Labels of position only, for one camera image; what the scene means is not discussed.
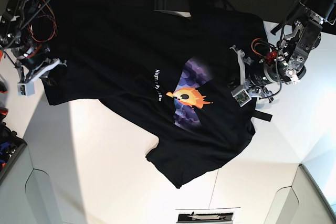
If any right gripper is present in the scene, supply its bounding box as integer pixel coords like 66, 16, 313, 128
14, 48, 67, 84

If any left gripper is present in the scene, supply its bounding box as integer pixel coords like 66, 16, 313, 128
230, 45, 281, 102

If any black graphic t-shirt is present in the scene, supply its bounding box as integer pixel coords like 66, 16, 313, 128
44, 0, 266, 188

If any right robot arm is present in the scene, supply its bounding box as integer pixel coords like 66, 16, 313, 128
1, 0, 62, 84

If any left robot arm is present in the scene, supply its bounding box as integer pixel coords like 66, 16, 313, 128
231, 0, 335, 106

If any orange black tool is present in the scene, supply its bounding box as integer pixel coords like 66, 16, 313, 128
0, 50, 4, 61

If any black tape strip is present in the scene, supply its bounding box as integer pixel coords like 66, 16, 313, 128
253, 110, 272, 122

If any printed paper sheet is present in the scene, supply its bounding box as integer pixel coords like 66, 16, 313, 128
176, 207, 240, 224

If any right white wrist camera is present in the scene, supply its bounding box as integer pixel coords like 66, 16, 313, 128
17, 82, 35, 96

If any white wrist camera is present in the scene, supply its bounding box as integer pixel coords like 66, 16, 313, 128
231, 86, 252, 107
17, 82, 35, 96

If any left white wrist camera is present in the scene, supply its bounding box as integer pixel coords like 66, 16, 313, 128
231, 86, 252, 107

